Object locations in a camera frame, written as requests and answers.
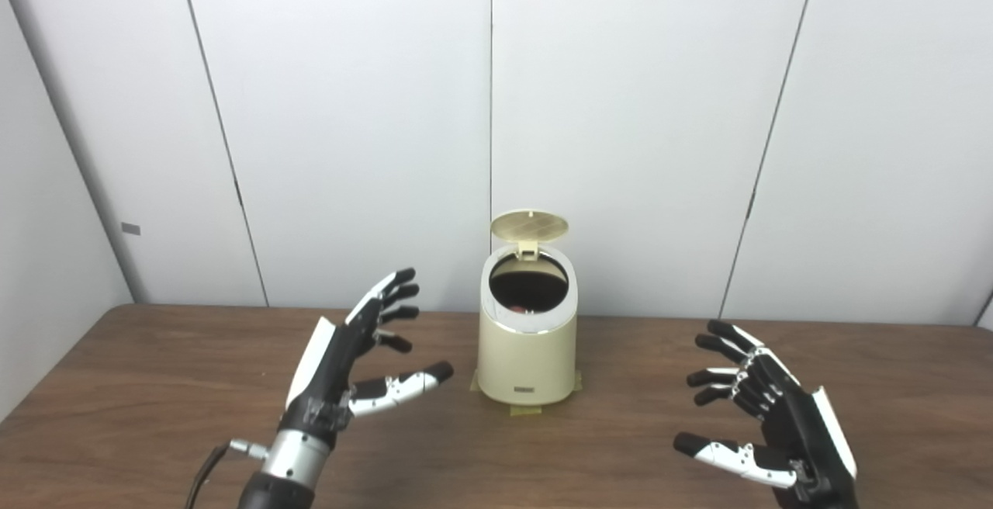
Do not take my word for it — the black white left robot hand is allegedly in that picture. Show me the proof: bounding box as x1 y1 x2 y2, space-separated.
278 268 455 448

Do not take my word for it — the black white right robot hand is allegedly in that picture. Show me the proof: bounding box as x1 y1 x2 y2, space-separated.
673 319 858 509

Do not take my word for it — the cream-colored bin body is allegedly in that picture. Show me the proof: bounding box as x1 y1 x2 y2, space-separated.
476 244 578 407

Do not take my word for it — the cream round bin lid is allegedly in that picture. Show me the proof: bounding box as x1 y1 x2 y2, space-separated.
491 209 569 261

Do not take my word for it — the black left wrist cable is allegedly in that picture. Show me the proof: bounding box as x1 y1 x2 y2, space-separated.
185 439 270 509

